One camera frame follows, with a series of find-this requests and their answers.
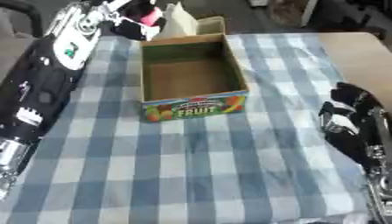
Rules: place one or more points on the dark chair base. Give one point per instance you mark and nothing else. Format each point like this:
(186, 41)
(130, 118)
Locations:
(357, 17)

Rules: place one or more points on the black chair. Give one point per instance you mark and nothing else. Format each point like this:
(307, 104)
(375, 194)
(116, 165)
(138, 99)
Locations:
(30, 13)

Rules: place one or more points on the beige carton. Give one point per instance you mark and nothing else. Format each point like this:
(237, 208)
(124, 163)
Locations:
(212, 26)

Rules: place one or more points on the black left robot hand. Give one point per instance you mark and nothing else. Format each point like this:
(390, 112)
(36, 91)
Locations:
(131, 29)

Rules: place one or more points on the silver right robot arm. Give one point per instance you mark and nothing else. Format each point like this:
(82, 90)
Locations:
(382, 180)

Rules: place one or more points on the white post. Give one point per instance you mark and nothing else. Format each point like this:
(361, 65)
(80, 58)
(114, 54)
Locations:
(309, 11)

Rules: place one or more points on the pink object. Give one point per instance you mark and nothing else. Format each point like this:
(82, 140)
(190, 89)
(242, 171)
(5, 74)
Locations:
(151, 18)

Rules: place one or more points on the cardboard box with green inside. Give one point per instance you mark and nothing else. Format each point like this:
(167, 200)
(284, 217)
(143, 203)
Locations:
(191, 77)

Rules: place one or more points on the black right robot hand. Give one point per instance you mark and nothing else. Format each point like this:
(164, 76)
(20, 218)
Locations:
(352, 143)

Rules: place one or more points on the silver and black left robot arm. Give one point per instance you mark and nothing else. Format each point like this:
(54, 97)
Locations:
(48, 78)

